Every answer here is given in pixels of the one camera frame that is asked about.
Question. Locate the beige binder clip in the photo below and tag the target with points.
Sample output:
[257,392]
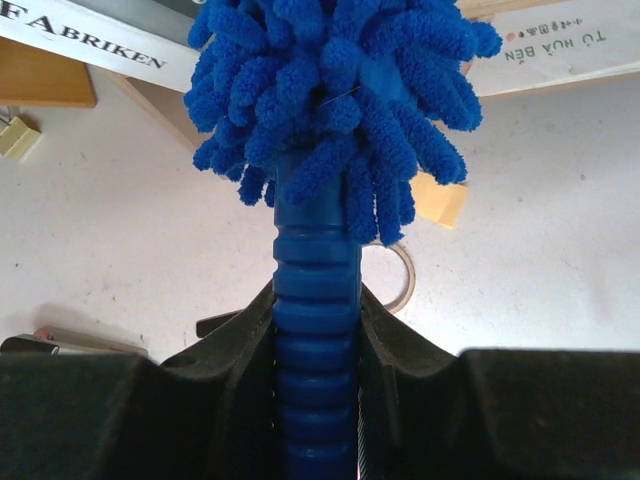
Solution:
[18,134]

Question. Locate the black T-shaped plastic part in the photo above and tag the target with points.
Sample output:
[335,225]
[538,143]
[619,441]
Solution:
[206,326]

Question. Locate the yellow sticky note pad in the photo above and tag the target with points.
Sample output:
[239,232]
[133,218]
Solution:
[438,203]

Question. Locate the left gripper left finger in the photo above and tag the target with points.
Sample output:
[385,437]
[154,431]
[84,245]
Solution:
[204,413]

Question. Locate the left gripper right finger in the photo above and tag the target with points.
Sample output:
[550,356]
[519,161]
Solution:
[491,413]

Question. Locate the masking tape roll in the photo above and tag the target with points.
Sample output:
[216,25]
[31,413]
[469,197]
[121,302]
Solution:
[390,274]

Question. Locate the spiral bound drawing notebook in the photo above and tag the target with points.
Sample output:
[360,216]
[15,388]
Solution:
[557,44]

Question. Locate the orange wooden book stand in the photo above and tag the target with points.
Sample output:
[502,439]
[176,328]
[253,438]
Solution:
[32,77]

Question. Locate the blue microfiber duster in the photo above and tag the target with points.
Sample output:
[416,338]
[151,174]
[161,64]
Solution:
[326,111]

